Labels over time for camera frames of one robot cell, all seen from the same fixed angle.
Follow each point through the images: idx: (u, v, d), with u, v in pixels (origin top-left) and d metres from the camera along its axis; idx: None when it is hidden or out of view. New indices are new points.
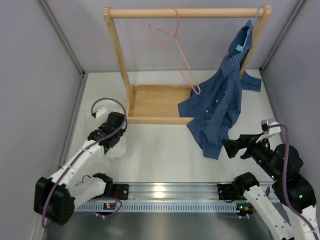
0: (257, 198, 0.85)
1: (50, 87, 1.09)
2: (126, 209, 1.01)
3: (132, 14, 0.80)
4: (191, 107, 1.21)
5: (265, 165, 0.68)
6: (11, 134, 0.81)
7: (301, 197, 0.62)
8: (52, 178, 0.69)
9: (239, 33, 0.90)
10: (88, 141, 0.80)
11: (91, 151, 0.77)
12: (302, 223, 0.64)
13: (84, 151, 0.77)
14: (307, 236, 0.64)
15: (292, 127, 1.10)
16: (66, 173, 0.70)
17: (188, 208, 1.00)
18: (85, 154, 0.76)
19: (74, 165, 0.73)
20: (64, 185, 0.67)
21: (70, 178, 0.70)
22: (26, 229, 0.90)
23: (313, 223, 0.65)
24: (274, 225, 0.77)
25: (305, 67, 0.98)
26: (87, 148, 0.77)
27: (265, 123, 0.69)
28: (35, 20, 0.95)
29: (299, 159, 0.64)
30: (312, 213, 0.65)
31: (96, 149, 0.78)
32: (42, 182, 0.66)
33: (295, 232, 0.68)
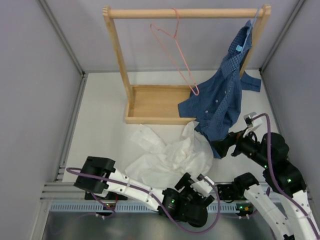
0: (257, 196, 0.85)
1: (50, 87, 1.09)
2: (124, 209, 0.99)
3: (132, 15, 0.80)
4: (191, 107, 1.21)
5: (256, 157, 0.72)
6: (10, 134, 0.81)
7: (290, 181, 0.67)
8: (114, 171, 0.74)
9: (239, 33, 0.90)
10: (160, 194, 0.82)
11: (148, 200, 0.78)
12: (295, 209, 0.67)
13: (147, 193, 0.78)
14: (301, 222, 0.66)
15: (291, 127, 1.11)
16: (120, 185, 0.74)
17: None
18: (143, 195, 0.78)
19: (129, 188, 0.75)
20: (107, 186, 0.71)
21: (115, 189, 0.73)
22: (26, 229, 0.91)
23: (306, 208, 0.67)
24: (275, 222, 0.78)
25: (305, 67, 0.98)
26: (150, 196, 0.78)
27: (248, 117, 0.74)
28: (35, 20, 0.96)
29: (285, 145, 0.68)
30: (303, 198, 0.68)
31: (152, 205, 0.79)
32: (110, 167, 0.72)
33: (291, 221, 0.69)
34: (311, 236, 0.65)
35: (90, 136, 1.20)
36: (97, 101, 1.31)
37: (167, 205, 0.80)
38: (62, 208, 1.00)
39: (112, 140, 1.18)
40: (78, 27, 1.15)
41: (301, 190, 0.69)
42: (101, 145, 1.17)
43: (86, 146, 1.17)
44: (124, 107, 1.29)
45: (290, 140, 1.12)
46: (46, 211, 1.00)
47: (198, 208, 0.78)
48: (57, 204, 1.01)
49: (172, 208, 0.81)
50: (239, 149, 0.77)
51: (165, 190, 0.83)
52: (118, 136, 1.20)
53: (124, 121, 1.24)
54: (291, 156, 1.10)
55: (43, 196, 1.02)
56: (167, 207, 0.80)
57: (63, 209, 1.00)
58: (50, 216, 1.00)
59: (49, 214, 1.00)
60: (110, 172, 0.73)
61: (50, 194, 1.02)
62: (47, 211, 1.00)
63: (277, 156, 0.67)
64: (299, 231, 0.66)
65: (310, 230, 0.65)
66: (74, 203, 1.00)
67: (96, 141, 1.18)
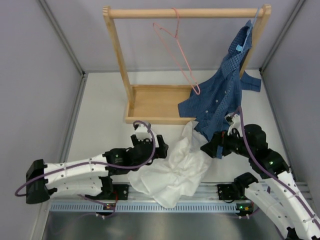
0: (257, 193, 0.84)
1: (50, 87, 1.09)
2: (124, 209, 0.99)
3: (132, 14, 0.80)
4: (191, 107, 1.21)
5: (242, 150, 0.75)
6: (10, 134, 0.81)
7: (272, 164, 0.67)
8: (45, 166, 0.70)
9: (239, 33, 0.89)
10: (101, 157, 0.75)
11: (93, 168, 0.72)
12: (282, 189, 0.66)
13: (88, 164, 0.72)
14: (292, 203, 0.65)
15: (291, 127, 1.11)
16: (57, 173, 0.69)
17: (188, 208, 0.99)
18: (86, 167, 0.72)
19: (69, 170, 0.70)
20: (46, 181, 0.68)
21: (56, 179, 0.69)
22: (26, 229, 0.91)
23: (294, 188, 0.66)
24: (278, 216, 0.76)
25: (305, 67, 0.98)
26: (93, 164, 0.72)
27: (228, 116, 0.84)
28: (35, 20, 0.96)
29: (262, 131, 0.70)
30: (288, 178, 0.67)
31: (99, 170, 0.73)
32: (37, 166, 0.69)
33: (285, 205, 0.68)
34: (305, 216, 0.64)
35: (90, 136, 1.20)
36: (97, 101, 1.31)
37: (114, 161, 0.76)
38: (61, 208, 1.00)
39: (112, 141, 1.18)
40: (78, 27, 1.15)
41: (286, 171, 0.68)
42: (100, 146, 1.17)
43: (86, 146, 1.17)
44: (124, 107, 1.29)
45: (290, 140, 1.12)
46: (46, 211, 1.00)
47: (138, 147, 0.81)
48: (58, 204, 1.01)
49: (121, 161, 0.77)
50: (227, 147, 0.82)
51: (104, 153, 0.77)
52: (118, 136, 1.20)
53: (124, 121, 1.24)
54: (291, 156, 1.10)
55: None
56: (115, 162, 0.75)
57: (64, 209, 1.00)
58: (50, 216, 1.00)
59: (49, 214, 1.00)
60: (43, 168, 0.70)
61: None
62: (47, 210, 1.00)
63: (255, 141, 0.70)
64: (294, 213, 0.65)
65: (303, 210, 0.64)
66: (74, 203, 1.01)
67: (96, 141, 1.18)
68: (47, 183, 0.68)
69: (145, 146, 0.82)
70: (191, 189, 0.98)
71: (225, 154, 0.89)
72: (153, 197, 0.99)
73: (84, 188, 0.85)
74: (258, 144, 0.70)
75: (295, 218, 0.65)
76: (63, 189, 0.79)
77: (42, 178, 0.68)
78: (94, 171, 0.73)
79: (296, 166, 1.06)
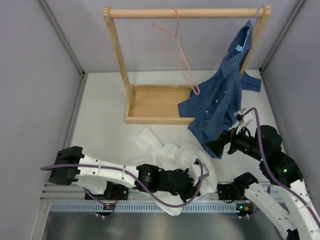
0: (257, 194, 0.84)
1: (50, 87, 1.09)
2: (123, 209, 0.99)
3: (132, 14, 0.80)
4: (191, 108, 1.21)
5: (252, 151, 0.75)
6: (10, 134, 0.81)
7: (285, 171, 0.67)
8: (82, 156, 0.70)
9: (239, 33, 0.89)
10: (135, 170, 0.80)
11: (123, 177, 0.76)
12: (294, 199, 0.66)
13: (121, 171, 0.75)
14: (302, 212, 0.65)
15: (292, 127, 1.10)
16: (91, 168, 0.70)
17: (188, 208, 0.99)
18: (118, 173, 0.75)
19: (102, 169, 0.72)
20: (78, 172, 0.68)
21: (87, 173, 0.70)
22: (26, 229, 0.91)
23: (305, 198, 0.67)
24: (278, 218, 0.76)
25: (305, 67, 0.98)
26: (125, 173, 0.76)
27: (238, 114, 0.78)
28: (36, 21, 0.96)
29: (278, 136, 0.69)
30: (301, 187, 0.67)
31: (129, 181, 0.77)
32: (75, 153, 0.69)
33: (292, 213, 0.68)
34: (312, 226, 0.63)
35: (90, 136, 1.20)
36: (97, 101, 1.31)
37: (144, 179, 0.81)
38: (61, 208, 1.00)
39: (112, 141, 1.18)
40: (78, 27, 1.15)
41: (299, 179, 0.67)
42: (100, 146, 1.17)
43: (85, 147, 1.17)
44: (124, 107, 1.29)
45: (290, 140, 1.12)
46: (46, 211, 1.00)
47: (170, 172, 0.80)
48: (58, 204, 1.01)
49: (150, 181, 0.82)
50: (235, 146, 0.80)
51: (139, 166, 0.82)
52: (118, 136, 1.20)
53: (124, 121, 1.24)
54: (291, 156, 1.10)
55: (44, 196, 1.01)
56: (145, 180, 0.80)
57: (64, 209, 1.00)
58: (50, 216, 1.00)
59: (49, 214, 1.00)
60: (79, 157, 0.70)
61: (51, 194, 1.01)
62: (47, 211, 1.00)
63: (270, 147, 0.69)
64: (301, 221, 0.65)
65: (311, 220, 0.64)
66: (74, 203, 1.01)
67: (96, 140, 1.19)
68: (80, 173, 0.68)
69: (178, 174, 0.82)
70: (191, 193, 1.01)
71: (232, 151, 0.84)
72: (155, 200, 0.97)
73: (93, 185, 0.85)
74: (271, 149, 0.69)
75: (302, 227, 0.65)
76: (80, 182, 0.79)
77: (75, 168, 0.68)
78: (124, 180, 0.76)
79: None
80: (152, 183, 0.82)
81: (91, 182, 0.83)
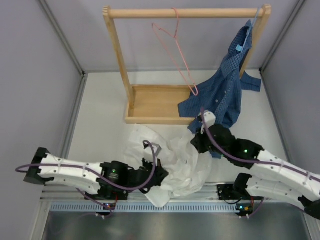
0: (257, 186, 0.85)
1: (50, 87, 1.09)
2: (123, 209, 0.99)
3: (132, 15, 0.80)
4: (191, 107, 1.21)
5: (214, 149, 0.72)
6: (10, 134, 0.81)
7: (247, 151, 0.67)
8: (45, 156, 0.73)
9: (239, 33, 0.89)
10: (98, 166, 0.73)
11: (85, 175, 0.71)
12: (270, 168, 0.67)
13: (82, 169, 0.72)
14: (284, 174, 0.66)
15: (291, 127, 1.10)
16: (51, 167, 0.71)
17: (188, 208, 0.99)
18: (79, 171, 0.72)
19: (62, 167, 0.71)
20: (39, 171, 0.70)
21: (48, 172, 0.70)
22: (26, 229, 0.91)
23: (277, 159, 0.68)
24: (285, 193, 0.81)
25: (305, 67, 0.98)
26: (86, 170, 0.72)
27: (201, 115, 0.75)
28: (35, 21, 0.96)
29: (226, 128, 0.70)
30: (267, 153, 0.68)
31: (90, 179, 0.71)
32: (41, 153, 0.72)
33: (279, 179, 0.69)
34: (301, 179, 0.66)
35: (90, 135, 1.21)
36: (97, 101, 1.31)
37: (110, 177, 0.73)
38: (61, 208, 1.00)
39: (112, 141, 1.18)
40: (77, 27, 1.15)
41: (261, 149, 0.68)
42: (100, 145, 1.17)
43: (86, 147, 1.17)
44: (124, 106, 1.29)
45: (289, 140, 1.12)
46: (46, 211, 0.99)
47: (139, 172, 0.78)
48: (58, 204, 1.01)
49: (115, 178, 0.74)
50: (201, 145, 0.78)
51: (103, 163, 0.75)
52: (118, 135, 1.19)
53: (124, 121, 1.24)
54: (291, 156, 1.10)
55: (44, 195, 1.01)
56: (110, 176, 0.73)
57: (64, 209, 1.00)
58: (50, 216, 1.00)
59: (49, 214, 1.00)
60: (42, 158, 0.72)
61: (51, 194, 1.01)
62: (47, 211, 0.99)
63: (224, 141, 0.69)
64: (291, 182, 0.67)
65: (296, 174, 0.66)
66: (74, 203, 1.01)
67: (97, 140, 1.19)
68: (41, 172, 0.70)
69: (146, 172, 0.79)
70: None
71: (203, 151, 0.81)
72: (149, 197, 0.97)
73: (82, 184, 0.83)
74: (227, 141, 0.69)
75: (296, 185, 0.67)
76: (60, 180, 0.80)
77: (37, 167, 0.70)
78: (85, 178, 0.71)
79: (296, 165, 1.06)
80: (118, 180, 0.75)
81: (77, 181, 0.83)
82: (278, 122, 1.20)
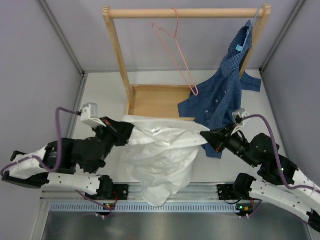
0: (262, 191, 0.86)
1: (50, 87, 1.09)
2: (123, 209, 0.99)
3: (132, 15, 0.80)
4: (191, 108, 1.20)
5: (244, 156, 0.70)
6: (10, 134, 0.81)
7: (284, 170, 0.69)
8: (14, 157, 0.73)
9: (239, 33, 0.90)
10: (43, 151, 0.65)
11: (32, 164, 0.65)
12: (303, 190, 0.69)
13: (29, 159, 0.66)
14: (314, 198, 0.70)
15: (291, 127, 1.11)
16: (15, 165, 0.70)
17: (188, 208, 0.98)
18: (28, 162, 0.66)
19: (20, 163, 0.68)
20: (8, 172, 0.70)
21: (13, 171, 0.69)
22: (26, 229, 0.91)
23: (309, 182, 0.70)
24: (293, 205, 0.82)
25: (305, 67, 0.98)
26: (32, 158, 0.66)
27: (237, 116, 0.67)
28: (35, 21, 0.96)
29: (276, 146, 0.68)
30: (302, 176, 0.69)
31: (35, 167, 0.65)
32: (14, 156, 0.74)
33: (304, 199, 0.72)
34: None
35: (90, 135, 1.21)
36: (97, 101, 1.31)
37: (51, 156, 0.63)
38: (61, 208, 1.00)
39: None
40: (77, 27, 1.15)
41: (296, 170, 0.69)
42: None
43: None
44: (124, 107, 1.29)
45: (289, 140, 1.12)
46: (46, 211, 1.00)
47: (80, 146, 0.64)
48: (57, 204, 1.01)
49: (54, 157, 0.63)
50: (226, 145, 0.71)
51: (48, 144, 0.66)
52: None
53: None
54: (291, 155, 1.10)
55: (44, 196, 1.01)
56: (50, 156, 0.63)
57: (64, 209, 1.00)
58: (50, 216, 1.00)
59: (49, 214, 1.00)
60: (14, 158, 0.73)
61: (51, 194, 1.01)
62: (47, 211, 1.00)
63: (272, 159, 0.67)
64: (317, 205, 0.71)
65: None
66: (74, 203, 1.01)
67: None
68: (10, 174, 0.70)
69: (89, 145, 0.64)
70: (186, 189, 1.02)
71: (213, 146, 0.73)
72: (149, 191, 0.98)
73: (78, 183, 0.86)
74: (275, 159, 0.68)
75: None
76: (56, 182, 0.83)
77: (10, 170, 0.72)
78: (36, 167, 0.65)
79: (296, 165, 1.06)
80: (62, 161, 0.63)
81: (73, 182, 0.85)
82: (278, 122, 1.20)
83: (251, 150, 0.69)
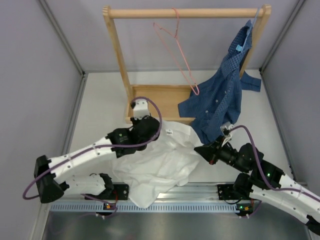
0: (263, 193, 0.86)
1: (50, 87, 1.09)
2: (124, 209, 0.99)
3: (132, 14, 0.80)
4: (191, 107, 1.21)
5: (235, 164, 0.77)
6: (10, 134, 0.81)
7: (269, 175, 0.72)
8: (50, 161, 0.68)
9: (239, 33, 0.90)
10: (105, 140, 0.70)
11: (99, 152, 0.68)
12: (289, 193, 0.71)
13: (92, 149, 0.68)
14: (302, 199, 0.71)
15: (291, 127, 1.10)
16: (63, 165, 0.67)
17: (187, 208, 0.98)
18: (91, 152, 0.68)
19: (74, 160, 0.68)
20: (54, 175, 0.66)
21: (63, 171, 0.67)
22: (27, 229, 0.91)
23: (296, 185, 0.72)
24: (292, 207, 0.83)
25: (305, 67, 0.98)
26: (97, 148, 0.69)
27: (225, 129, 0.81)
28: (35, 21, 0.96)
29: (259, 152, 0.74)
30: (288, 179, 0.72)
31: (105, 153, 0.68)
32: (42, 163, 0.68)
33: (295, 202, 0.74)
34: (317, 205, 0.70)
35: (90, 135, 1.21)
36: (97, 101, 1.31)
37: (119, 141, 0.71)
38: (61, 208, 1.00)
39: None
40: (77, 27, 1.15)
41: (282, 174, 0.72)
42: None
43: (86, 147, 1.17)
44: (124, 107, 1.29)
45: (289, 140, 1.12)
46: (46, 211, 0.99)
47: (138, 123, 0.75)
48: (57, 204, 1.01)
49: (126, 139, 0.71)
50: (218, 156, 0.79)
51: (107, 134, 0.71)
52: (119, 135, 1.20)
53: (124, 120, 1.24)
54: (291, 156, 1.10)
55: None
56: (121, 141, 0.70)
57: (64, 209, 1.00)
58: (50, 216, 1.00)
59: (49, 214, 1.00)
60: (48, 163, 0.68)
61: None
62: (47, 210, 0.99)
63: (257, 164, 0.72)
64: (309, 207, 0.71)
65: (313, 201, 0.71)
66: (74, 203, 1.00)
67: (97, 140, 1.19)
68: (56, 176, 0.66)
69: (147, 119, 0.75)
70: (186, 189, 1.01)
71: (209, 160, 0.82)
72: (151, 195, 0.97)
73: (87, 185, 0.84)
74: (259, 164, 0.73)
75: (312, 210, 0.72)
76: (73, 185, 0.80)
77: (49, 173, 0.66)
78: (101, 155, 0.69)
79: (296, 165, 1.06)
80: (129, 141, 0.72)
81: (86, 183, 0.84)
82: (278, 123, 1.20)
83: (239, 159, 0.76)
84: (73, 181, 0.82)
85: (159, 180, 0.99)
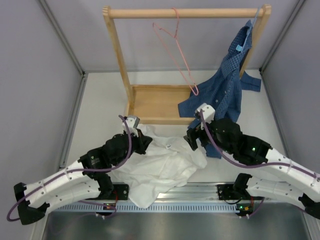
0: (257, 186, 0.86)
1: (50, 87, 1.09)
2: (124, 209, 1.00)
3: (132, 14, 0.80)
4: (191, 107, 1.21)
5: (217, 143, 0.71)
6: (10, 134, 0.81)
7: (255, 149, 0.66)
8: (25, 188, 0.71)
9: (239, 33, 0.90)
10: (78, 164, 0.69)
11: (71, 177, 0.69)
12: (278, 168, 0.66)
13: (64, 174, 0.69)
14: (292, 174, 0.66)
15: (291, 127, 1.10)
16: (37, 192, 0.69)
17: (188, 208, 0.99)
18: (63, 178, 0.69)
19: (47, 186, 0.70)
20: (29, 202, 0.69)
21: (37, 197, 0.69)
22: (26, 229, 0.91)
23: (285, 160, 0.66)
24: (285, 193, 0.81)
25: (305, 67, 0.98)
26: (69, 173, 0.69)
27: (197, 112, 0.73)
28: (35, 21, 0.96)
29: (234, 124, 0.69)
30: (276, 153, 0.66)
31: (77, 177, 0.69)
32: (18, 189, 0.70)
33: (285, 178, 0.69)
34: (309, 180, 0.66)
35: (90, 135, 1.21)
36: (97, 102, 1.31)
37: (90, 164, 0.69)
38: (61, 208, 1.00)
39: None
40: (77, 27, 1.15)
41: (270, 148, 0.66)
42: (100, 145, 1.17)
43: (86, 147, 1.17)
44: (124, 107, 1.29)
45: (289, 139, 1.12)
46: None
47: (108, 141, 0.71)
48: None
49: (98, 161, 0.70)
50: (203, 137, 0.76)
51: (80, 157, 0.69)
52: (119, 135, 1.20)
53: None
54: (291, 156, 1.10)
55: None
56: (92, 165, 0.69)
57: (64, 209, 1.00)
58: (50, 216, 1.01)
59: (50, 214, 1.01)
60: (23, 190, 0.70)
61: None
62: None
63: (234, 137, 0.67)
64: (299, 182, 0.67)
65: (303, 175, 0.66)
66: (74, 203, 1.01)
67: (96, 140, 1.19)
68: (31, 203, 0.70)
69: (119, 138, 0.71)
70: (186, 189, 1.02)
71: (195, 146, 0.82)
72: (151, 194, 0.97)
73: (79, 194, 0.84)
74: (236, 137, 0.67)
75: (303, 186, 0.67)
76: (56, 202, 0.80)
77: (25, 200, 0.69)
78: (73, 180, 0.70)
79: None
80: (101, 163, 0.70)
81: (72, 196, 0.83)
82: (278, 122, 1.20)
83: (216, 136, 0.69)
84: (55, 197, 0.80)
85: (160, 181, 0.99)
